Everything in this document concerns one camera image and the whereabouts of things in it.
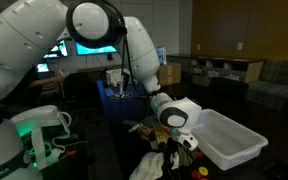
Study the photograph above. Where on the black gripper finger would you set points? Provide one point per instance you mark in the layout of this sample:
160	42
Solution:
167	168

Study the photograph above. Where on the gray foam block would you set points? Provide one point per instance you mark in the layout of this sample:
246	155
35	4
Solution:
135	128

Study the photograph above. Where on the orange black clamp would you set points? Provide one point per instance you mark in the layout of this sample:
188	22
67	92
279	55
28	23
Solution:
70	153

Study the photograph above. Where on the black desk chair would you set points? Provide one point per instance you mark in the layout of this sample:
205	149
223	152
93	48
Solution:
79	90

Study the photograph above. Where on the white terry towel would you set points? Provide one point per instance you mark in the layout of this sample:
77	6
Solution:
147	166

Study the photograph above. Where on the white plastic bin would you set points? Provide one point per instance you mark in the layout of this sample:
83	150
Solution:
227	136

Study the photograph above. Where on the blue table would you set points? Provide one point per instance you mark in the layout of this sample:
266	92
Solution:
127	106

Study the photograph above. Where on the yellow toy piece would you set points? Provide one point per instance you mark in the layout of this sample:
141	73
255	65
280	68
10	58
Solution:
203	171

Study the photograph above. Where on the person in dark shirt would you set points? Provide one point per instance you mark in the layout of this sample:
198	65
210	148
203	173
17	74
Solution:
47	81

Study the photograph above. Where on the brown cardboard box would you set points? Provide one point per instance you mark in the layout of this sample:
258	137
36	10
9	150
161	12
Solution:
170	75

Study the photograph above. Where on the small lit screen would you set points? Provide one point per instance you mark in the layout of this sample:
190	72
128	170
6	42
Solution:
42	68

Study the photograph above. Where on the blue printed box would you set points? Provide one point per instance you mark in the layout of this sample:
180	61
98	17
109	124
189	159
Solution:
161	55

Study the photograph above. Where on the green plaid sofa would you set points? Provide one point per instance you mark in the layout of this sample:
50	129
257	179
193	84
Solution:
277	83

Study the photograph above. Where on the white wall outlet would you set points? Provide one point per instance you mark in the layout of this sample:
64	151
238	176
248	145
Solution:
239	46
198	47

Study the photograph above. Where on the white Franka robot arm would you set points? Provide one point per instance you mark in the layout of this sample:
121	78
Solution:
24	40

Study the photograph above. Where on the white box on blue table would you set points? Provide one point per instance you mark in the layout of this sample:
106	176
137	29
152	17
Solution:
114	76

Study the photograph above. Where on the large lit monitor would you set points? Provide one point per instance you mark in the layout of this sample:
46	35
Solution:
94	50

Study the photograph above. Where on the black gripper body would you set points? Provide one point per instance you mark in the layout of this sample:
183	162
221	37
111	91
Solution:
175	151

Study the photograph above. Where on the red fuzzy ball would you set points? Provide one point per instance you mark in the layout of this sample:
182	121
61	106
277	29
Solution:
195	175

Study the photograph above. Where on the medium lit monitor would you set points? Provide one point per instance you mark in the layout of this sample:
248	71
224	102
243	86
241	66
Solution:
60	50

